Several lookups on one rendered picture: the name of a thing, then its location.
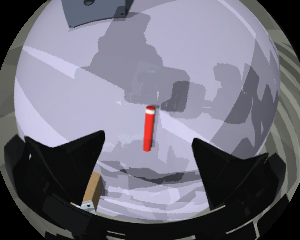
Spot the dark red peg with white band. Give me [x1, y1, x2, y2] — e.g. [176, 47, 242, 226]
[143, 105, 155, 152]

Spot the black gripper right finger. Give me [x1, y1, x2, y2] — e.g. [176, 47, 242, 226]
[191, 137, 269, 211]

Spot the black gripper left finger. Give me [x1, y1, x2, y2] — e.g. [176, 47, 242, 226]
[23, 129, 106, 207]

